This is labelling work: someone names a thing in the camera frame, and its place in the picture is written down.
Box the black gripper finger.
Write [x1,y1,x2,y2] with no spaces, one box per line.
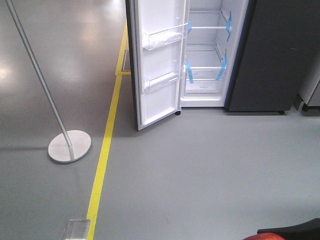
[257,218,320,240]

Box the red yellow apple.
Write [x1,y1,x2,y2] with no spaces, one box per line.
[243,232,285,240]

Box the fridge door white interior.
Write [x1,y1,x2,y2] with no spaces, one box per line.
[125,0,190,131]

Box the dark grey fridge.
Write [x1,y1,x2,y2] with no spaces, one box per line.
[180,0,320,114]

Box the clear lower door bin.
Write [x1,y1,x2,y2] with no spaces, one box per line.
[144,66,185,92]

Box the clear door bin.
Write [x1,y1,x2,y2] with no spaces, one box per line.
[144,66,185,92]
[142,22,189,51]

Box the floor outlet cover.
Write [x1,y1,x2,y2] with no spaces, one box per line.
[62,219,91,240]

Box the yellow floor tape line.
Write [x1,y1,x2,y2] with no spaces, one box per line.
[86,23,131,240]

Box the clear upper door bin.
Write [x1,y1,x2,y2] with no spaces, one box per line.
[142,22,189,51]

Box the silver floor lamp stand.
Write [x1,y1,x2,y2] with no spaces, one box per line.
[5,0,92,164]

